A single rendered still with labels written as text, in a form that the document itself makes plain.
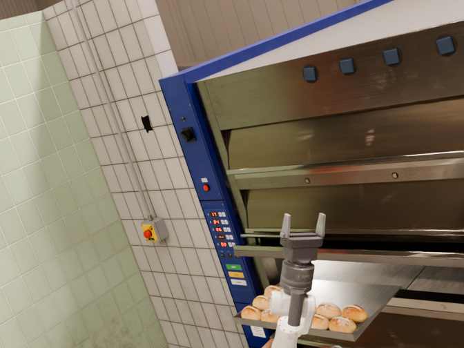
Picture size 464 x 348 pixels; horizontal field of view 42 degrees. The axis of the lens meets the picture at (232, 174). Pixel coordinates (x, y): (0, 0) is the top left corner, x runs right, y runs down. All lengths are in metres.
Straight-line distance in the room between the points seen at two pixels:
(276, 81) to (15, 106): 1.30
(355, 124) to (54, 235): 1.58
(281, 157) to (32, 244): 1.28
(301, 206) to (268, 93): 0.46
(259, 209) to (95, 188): 0.99
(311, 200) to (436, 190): 0.50
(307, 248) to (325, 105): 0.64
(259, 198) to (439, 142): 0.84
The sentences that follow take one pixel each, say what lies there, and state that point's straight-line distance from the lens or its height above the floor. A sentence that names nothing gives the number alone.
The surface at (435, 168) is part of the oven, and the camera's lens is 2.02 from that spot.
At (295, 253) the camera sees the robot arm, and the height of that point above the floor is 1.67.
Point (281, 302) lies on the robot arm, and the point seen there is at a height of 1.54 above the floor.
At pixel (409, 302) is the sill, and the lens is 2.32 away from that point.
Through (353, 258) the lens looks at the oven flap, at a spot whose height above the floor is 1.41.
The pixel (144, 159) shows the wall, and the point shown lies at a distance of 2.88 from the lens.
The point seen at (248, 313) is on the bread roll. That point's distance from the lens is 2.42.
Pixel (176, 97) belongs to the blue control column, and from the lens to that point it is 2.53.
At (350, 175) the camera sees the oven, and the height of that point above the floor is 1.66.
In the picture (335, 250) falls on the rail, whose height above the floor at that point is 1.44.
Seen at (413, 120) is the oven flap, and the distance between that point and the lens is 2.00.
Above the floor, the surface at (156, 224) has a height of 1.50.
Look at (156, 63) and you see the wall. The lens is 2.61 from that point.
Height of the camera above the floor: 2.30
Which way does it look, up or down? 14 degrees down
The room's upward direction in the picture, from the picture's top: 18 degrees counter-clockwise
